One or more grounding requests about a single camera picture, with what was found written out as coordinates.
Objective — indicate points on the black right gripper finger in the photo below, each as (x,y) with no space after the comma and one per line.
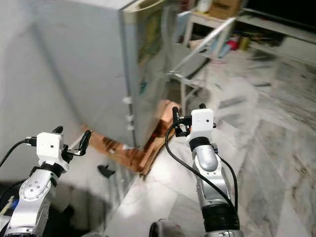
(176,116)
(202,106)

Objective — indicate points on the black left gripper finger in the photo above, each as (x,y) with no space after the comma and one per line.
(58,130)
(87,140)

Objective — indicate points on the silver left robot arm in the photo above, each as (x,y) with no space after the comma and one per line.
(34,197)

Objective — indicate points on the grey metal fridge body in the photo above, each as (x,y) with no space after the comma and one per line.
(94,74)

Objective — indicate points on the red brick pile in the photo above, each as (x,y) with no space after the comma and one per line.
(153,138)

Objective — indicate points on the small black floor object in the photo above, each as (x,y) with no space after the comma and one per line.
(106,171)

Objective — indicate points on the white metal folding chair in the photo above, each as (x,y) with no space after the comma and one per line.
(208,45)

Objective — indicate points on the small red container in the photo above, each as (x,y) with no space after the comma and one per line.
(233,44)

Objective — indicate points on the gold metal can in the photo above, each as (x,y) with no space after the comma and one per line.
(244,43)

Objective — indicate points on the small white jar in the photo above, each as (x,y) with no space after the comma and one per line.
(203,5)

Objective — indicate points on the white low shelf unit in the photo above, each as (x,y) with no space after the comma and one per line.
(276,35)

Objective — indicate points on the grey robot right leg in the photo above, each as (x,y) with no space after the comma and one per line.
(165,229)

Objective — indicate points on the black television screen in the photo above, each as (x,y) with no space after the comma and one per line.
(281,10)

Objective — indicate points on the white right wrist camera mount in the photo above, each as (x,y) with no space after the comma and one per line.
(201,121)

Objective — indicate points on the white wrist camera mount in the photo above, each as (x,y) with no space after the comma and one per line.
(201,121)
(49,147)

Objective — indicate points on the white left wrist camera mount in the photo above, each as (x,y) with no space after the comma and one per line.
(49,147)

